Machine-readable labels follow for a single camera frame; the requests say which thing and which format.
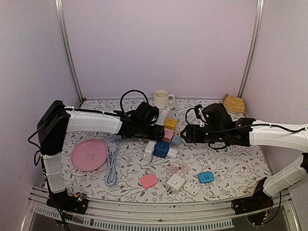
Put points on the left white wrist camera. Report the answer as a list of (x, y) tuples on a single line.
[(163, 115)]

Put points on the pink square plug adapter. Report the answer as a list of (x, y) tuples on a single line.
[(148, 181)]

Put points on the pink round plate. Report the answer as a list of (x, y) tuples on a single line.
[(89, 155)]

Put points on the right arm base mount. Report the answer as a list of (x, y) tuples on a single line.
[(259, 200)]

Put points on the long white power strip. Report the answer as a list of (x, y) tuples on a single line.
[(148, 152)]

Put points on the blue square plug adapter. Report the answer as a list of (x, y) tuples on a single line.
[(206, 177)]

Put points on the white cube socket adapter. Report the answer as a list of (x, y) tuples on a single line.
[(175, 184)]

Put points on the blue cube socket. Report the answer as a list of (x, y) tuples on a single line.
[(161, 149)]

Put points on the cream ceramic mug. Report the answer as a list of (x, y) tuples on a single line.
[(162, 99)]

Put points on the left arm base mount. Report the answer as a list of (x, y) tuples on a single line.
[(65, 202)]

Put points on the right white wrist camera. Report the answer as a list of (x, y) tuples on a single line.
[(197, 109)]

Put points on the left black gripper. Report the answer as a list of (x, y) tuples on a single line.
[(158, 134)]

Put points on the pink cube socket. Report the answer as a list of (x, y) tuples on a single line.
[(168, 136)]

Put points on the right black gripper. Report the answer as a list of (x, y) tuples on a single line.
[(190, 129)]

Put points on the yellow woven basket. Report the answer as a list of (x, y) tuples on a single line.
[(234, 104)]

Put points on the light blue power strip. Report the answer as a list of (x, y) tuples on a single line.
[(117, 138)]

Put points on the small white charger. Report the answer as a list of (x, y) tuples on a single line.
[(172, 153)]

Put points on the yellow cube socket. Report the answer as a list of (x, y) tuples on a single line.
[(170, 123)]

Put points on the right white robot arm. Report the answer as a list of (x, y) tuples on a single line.
[(257, 133)]

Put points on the floral tablecloth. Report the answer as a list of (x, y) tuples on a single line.
[(236, 169)]

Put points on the white plug adapter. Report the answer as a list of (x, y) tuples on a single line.
[(192, 187)]

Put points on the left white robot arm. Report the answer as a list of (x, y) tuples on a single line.
[(60, 120)]

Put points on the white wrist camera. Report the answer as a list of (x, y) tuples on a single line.
[(163, 115), (197, 109)]

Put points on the small light blue adapter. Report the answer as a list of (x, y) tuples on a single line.
[(176, 140)]

